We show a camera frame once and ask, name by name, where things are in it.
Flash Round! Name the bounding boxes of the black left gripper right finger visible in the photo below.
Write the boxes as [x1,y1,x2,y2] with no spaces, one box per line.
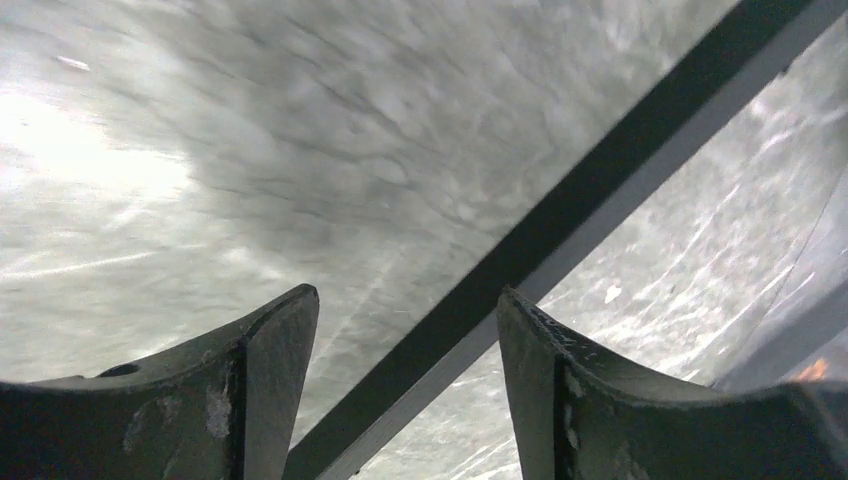
[496,289,847,479]

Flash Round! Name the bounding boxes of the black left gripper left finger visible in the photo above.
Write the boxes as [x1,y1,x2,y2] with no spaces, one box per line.
[1,284,319,479]

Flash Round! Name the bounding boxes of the black picture frame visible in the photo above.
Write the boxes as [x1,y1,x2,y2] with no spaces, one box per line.
[284,0,847,479]

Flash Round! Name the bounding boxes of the white crumpled scrap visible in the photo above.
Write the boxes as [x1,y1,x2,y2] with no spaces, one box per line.
[604,285,622,304]

